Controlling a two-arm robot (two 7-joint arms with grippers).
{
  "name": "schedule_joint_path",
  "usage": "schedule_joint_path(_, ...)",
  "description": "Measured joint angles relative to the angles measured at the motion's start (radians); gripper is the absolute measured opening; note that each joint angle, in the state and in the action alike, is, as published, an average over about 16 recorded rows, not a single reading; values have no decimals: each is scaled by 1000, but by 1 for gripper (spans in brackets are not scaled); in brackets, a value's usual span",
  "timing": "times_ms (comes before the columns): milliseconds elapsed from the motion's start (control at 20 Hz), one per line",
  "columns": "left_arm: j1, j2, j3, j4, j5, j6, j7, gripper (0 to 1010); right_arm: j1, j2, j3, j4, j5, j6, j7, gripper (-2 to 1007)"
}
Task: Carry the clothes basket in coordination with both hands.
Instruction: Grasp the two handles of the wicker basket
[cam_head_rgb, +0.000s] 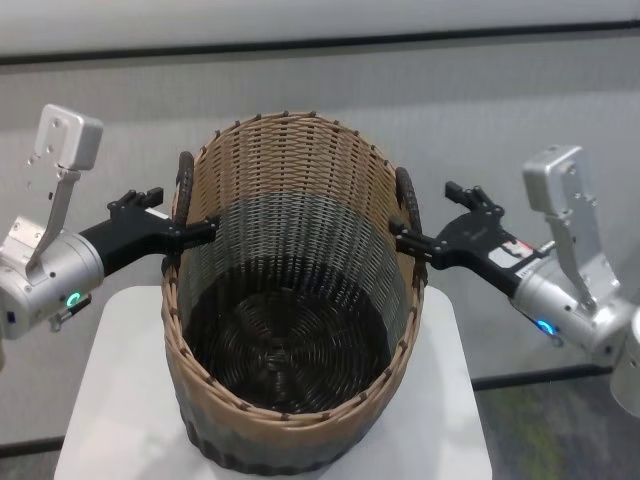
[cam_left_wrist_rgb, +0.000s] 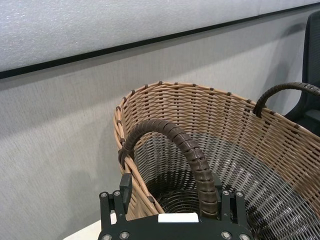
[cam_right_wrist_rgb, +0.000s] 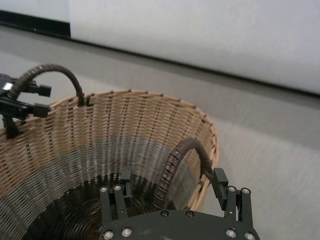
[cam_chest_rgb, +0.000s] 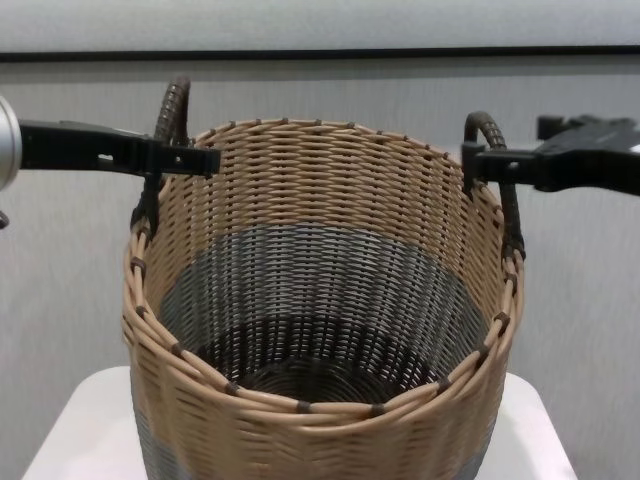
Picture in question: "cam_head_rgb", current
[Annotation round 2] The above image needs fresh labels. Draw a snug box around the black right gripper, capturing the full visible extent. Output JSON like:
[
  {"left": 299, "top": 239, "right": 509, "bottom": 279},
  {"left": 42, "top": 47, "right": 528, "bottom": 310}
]
[{"left": 388, "top": 181, "right": 547, "bottom": 300}]

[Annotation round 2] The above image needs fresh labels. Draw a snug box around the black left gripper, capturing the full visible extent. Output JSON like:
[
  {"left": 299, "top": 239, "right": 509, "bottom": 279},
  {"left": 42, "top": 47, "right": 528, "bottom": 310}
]
[{"left": 77, "top": 186, "right": 222, "bottom": 277}]

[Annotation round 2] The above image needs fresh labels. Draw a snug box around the tan grey woven laundry basket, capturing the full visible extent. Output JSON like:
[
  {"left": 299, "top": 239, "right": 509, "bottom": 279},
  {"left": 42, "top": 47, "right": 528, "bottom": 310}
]
[{"left": 160, "top": 110, "right": 432, "bottom": 475}]

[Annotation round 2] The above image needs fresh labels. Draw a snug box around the left arm cable silver plug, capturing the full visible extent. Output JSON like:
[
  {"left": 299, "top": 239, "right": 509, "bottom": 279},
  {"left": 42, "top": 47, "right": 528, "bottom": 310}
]
[{"left": 49, "top": 294, "right": 94, "bottom": 334}]

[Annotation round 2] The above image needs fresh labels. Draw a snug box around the thin black wall rail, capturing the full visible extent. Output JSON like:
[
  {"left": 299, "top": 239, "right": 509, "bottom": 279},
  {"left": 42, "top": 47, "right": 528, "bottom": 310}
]
[{"left": 0, "top": 25, "right": 640, "bottom": 67}]

